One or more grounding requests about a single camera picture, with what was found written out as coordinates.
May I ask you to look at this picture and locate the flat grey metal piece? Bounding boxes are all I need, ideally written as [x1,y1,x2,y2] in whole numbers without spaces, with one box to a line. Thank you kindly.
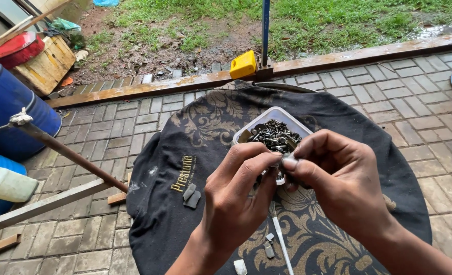
[182,183,197,201]
[183,190,202,209]

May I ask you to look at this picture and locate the rusty metal beam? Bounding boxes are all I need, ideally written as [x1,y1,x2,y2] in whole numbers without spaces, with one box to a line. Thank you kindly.
[45,32,452,110]

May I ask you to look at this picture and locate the small wooden block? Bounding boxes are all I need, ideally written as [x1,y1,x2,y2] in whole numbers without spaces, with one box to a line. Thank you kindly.
[107,172,132,206]

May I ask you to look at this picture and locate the thin white stick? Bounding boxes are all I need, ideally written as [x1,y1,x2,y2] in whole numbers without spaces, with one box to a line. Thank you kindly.
[270,202,295,275]

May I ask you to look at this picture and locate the white plastic jerrycan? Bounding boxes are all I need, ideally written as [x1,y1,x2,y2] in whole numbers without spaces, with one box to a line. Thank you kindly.
[0,166,39,203]

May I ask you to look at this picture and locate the white plastic container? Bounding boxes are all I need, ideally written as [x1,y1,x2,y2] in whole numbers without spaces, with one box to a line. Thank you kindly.
[232,106,314,186]

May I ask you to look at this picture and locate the yellow plastic jerrycan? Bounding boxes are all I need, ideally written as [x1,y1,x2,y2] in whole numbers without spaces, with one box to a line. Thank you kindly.
[229,50,257,80]

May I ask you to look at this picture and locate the grey metal bar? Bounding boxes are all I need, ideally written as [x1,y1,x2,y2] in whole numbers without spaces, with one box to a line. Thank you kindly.
[0,177,114,236]

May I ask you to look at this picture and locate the person's right hand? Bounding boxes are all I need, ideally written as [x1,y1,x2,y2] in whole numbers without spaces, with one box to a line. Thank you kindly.
[281,129,398,246]

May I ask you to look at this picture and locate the pile of bolts and nuts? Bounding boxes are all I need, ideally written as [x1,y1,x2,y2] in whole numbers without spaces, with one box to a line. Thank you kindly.
[247,119,303,156]

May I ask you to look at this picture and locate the long wooden stick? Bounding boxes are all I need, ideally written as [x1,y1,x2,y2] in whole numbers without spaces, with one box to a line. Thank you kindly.
[0,0,74,54]

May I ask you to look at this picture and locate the green plastic bag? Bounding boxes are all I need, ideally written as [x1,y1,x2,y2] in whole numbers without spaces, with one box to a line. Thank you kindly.
[45,17,86,50]

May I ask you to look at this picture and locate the yellow wooden crate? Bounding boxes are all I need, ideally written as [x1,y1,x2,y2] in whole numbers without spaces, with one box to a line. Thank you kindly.
[10,35,77,96]

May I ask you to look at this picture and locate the wooden offcuts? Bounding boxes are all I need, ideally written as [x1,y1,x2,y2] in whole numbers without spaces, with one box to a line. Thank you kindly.
[0,233,22,275]

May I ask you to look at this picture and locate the person's left hand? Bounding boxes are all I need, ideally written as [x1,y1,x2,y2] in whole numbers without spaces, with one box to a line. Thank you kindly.
[193,142,285,261]

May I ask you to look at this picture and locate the rusty rod with white rag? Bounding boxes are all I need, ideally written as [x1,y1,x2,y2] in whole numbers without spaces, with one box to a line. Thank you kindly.
[0,107,130,194]

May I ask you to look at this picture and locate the black cloth with gold print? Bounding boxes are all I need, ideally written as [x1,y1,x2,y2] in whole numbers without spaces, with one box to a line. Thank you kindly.
[126,79,433,275]

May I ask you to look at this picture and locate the red round lid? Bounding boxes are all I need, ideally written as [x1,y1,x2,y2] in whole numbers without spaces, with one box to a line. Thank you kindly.
[0,31,46,70]

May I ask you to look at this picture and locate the blue metal pole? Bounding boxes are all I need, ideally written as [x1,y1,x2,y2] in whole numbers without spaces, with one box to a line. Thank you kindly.
[256,0,275,81]

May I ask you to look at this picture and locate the large blue barrel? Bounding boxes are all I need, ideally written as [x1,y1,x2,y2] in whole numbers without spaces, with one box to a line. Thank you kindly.
[0,50,63,163]

